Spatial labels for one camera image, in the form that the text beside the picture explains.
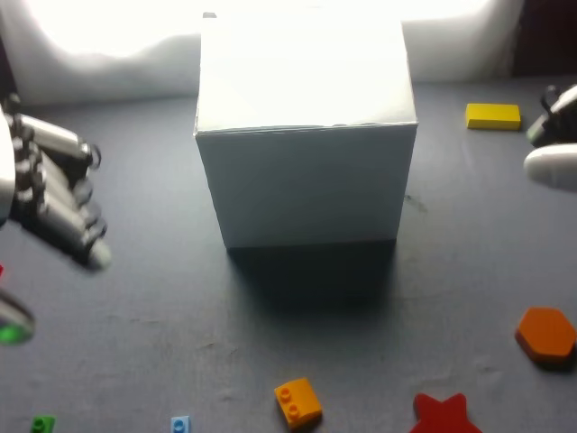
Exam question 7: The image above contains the orange hexagon block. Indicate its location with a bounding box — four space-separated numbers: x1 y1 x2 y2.
515 306 577 364

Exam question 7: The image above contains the red star block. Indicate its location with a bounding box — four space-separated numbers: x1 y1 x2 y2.
412 392 483 433

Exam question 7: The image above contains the green toy brick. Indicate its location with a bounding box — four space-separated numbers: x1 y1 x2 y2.
30 414 58 433

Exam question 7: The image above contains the cardboard box with flaps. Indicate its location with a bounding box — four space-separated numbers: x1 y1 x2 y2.
193 11 418 252

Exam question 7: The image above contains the grey table cloth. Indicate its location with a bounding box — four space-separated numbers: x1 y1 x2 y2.
0 74 577 433

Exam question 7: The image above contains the white backdrop sheet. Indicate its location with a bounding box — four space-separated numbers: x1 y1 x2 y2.
0 0 577 107

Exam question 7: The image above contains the yellow rectangular block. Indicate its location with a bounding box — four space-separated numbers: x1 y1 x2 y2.
465 102 523 132

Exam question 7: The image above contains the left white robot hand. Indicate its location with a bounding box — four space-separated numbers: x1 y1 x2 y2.
0 94 112 347

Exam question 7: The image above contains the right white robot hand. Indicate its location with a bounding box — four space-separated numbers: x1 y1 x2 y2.
522 83 577 193

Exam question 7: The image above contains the orange-yellow toy brick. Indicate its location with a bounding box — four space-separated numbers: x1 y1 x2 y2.
273 377 325 429

